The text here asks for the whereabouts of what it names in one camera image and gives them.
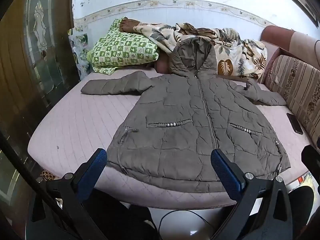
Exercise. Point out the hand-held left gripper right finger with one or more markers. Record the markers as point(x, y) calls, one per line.
point(225, 172)

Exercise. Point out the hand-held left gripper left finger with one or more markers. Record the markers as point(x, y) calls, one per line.
point(92, 172)

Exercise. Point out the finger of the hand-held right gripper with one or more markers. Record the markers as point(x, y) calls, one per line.
point(311, 157)

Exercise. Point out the grey quilted hooded jacket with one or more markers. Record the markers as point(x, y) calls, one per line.
point(175, 142)

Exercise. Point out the black phone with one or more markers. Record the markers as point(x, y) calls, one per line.
point(295, 123)

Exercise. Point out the person's dark trousers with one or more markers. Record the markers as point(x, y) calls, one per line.
point(112, 217)

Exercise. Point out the pink quilted bed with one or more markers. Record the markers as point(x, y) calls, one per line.
point(75, 120)

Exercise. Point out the striped brown sofa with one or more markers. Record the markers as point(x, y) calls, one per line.
point(297, 80)

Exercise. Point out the leaf print blanket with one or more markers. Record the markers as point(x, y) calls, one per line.
point(230, 55)

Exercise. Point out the brown pillow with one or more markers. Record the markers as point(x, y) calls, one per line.
point(162, 66)

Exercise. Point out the green checked pillow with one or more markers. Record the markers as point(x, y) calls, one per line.
point(120, 47)

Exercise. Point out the wooden door with glass panel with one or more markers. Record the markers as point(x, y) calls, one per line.
point(37, 55)

